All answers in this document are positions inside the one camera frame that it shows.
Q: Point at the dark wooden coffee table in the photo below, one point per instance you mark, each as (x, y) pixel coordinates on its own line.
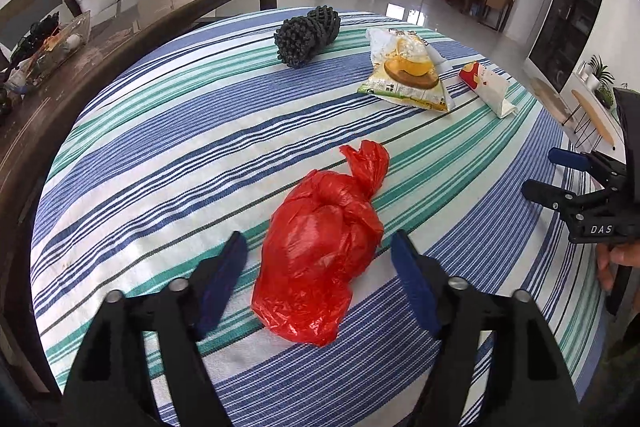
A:
(32, 135)

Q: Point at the shiny red bag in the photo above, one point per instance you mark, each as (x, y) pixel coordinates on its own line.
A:
(323, 235)

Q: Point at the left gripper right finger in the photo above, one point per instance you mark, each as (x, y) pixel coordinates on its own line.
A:
(528, 382)

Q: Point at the clear glass tray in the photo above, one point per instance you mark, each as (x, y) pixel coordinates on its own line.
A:
(46, 46)

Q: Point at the round wooden side table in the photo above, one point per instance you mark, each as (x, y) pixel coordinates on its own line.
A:
(592, 128)

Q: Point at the black foam fruit net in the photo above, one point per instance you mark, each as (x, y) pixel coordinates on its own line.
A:
(299, 39)

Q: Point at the white red paper wrapper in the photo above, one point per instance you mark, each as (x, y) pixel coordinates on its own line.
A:
(489, 87)

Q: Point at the person's right hand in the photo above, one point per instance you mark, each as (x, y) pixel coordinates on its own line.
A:
(626, 255)

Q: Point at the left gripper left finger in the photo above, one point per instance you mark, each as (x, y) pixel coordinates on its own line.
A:
(110, 383)

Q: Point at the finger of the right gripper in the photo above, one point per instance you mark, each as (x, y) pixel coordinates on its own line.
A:
(555, 198)
(606, 170)

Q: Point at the small white potted plant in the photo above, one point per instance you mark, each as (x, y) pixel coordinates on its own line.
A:
(595, 74)

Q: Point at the yellow chip bag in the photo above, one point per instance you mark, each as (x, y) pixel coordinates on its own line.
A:
(403, 71)

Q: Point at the wooden dining chair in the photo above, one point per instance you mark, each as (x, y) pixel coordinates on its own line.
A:
(500, 6)

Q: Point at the striped blue green tablecloth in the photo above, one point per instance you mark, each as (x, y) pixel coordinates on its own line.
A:
(208, 134)

